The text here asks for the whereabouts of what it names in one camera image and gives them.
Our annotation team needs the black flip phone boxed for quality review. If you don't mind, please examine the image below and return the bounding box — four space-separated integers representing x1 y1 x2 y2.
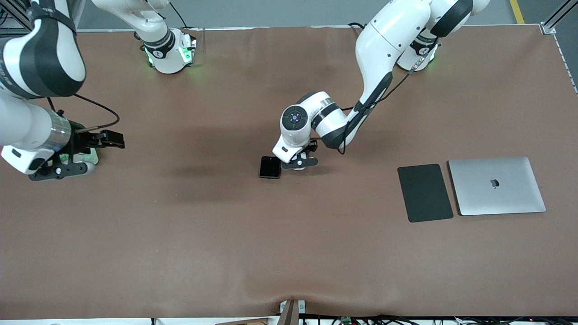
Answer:
259 156 281 180

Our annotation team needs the black mouse pad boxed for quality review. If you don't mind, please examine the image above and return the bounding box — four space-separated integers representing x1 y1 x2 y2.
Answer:
397 163 454 223

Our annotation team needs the green dinosaur plush toy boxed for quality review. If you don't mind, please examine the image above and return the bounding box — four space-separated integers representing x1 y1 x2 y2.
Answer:
59 147 99 167

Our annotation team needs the brown table cover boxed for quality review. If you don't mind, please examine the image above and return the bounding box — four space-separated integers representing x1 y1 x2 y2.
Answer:
0 25 578 319

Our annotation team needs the silver laptop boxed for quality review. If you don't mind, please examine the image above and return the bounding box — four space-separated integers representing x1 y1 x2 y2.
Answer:
448 157 546 216

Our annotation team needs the aluminium frame profile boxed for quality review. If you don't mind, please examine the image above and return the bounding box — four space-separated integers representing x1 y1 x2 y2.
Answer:
541 0 578 93
0 0 33 37

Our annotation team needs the metal table clamp bracket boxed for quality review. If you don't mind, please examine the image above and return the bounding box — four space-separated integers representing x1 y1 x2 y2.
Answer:
280 299 307 325

